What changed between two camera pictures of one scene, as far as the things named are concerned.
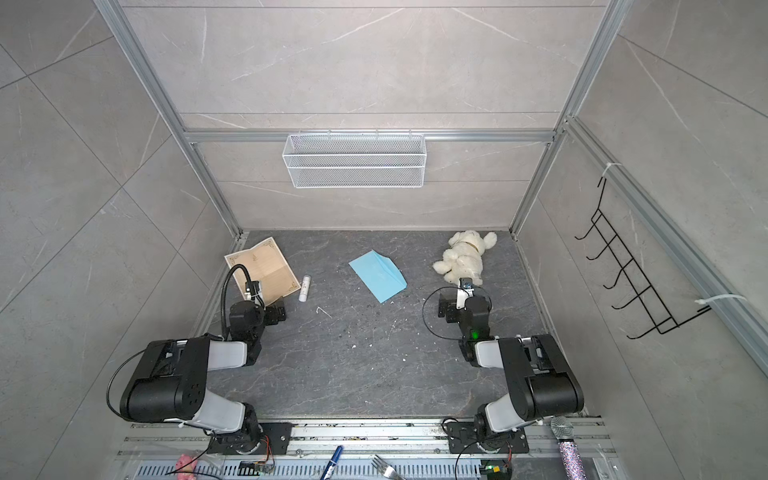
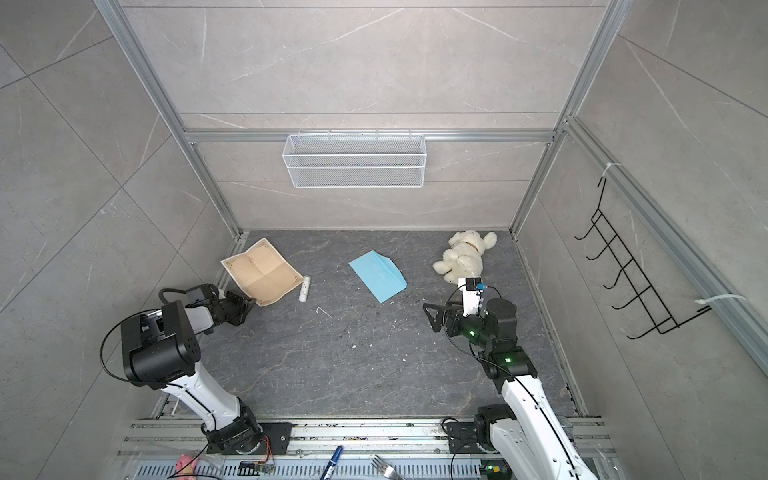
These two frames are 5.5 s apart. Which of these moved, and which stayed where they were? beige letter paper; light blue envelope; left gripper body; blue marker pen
Moved: left gripper body
Stayed: beige letter paper; blue marker pen; light blue envelope
